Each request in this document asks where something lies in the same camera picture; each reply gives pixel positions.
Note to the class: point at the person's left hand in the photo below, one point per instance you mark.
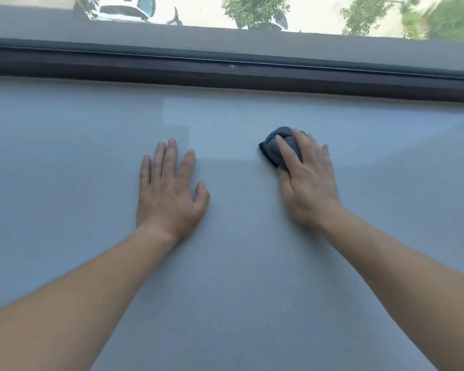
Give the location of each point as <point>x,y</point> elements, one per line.
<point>166,204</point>

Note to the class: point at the person's right hand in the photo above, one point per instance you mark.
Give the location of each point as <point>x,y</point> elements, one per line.
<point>311,185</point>

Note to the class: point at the person's left middle finger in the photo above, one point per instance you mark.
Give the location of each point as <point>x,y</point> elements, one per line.
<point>170,156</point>

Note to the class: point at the person's right little finger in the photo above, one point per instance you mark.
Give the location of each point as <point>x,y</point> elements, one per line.
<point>325,156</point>

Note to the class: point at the person's right middle finger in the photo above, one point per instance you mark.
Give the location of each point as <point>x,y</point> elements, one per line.
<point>302,142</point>

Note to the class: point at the person's left thumb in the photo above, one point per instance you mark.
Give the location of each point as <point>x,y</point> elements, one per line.
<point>202,195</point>

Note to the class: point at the person's right thumb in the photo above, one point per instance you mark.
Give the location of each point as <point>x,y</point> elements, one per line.
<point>283,179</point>

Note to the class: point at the person's left little finger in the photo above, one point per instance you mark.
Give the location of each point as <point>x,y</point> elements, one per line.
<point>145,169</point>

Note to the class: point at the dark grey cleaning cloth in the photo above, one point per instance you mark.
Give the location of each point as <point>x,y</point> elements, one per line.
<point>272,146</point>

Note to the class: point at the person's right forearm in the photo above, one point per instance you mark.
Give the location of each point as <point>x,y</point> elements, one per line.
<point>402,285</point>

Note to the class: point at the person's left forearm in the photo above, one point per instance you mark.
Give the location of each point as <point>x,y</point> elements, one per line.
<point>73,297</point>

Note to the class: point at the parked car under tree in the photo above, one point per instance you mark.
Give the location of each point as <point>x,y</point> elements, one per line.
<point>274,23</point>

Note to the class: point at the grey outer window ledge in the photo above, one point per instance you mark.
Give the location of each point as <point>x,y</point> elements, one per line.
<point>232,40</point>

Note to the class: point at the green tree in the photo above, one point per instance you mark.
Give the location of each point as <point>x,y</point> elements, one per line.
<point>255,7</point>
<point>361,17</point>

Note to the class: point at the white car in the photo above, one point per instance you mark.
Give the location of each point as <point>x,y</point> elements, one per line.
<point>127,11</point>

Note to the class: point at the green bush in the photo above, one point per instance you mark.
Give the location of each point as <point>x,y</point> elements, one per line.
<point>444,19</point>

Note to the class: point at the dark window frame track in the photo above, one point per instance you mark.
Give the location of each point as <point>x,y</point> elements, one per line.
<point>232,75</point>

